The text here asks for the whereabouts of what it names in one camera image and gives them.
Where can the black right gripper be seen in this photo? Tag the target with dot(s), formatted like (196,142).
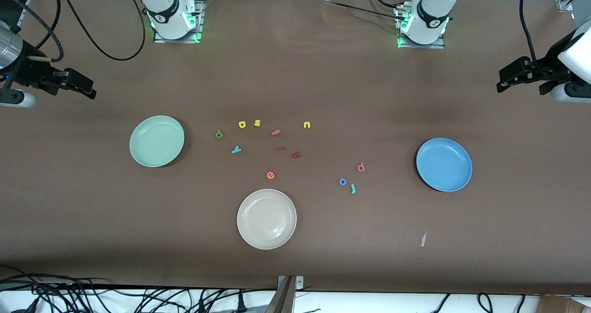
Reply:
(31,71)

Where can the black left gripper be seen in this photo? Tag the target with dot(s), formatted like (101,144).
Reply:
(546,69)

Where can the green foam letter p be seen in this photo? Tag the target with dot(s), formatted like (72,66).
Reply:
(219,135)

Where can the teal foam letter y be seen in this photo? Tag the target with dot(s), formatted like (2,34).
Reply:
(236,149)

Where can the pink foam letter p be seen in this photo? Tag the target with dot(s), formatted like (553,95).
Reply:
(361,167)

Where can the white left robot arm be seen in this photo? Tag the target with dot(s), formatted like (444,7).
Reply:
(434,8)

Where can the green plate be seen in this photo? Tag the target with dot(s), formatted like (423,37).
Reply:
(157,141)

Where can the blue plate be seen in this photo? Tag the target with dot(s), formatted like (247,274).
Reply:
(444,164)

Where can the orange foam letter e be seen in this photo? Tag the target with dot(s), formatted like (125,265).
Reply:
(270,175)

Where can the beige plate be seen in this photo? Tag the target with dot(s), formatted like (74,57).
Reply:
(266,219)

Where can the cardboard box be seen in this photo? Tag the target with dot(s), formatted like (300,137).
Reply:
(563,304)

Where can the black power plug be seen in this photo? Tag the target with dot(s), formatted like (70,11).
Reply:
(202,306)
(240,303)

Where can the grey table leg beam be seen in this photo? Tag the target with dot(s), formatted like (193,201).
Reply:
(281,301)

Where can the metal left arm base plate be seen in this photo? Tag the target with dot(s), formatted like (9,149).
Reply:
(436,46)

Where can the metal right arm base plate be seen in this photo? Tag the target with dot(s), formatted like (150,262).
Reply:
(161,40)

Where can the metal corner bracket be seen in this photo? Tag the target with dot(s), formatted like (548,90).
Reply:
(299,283)

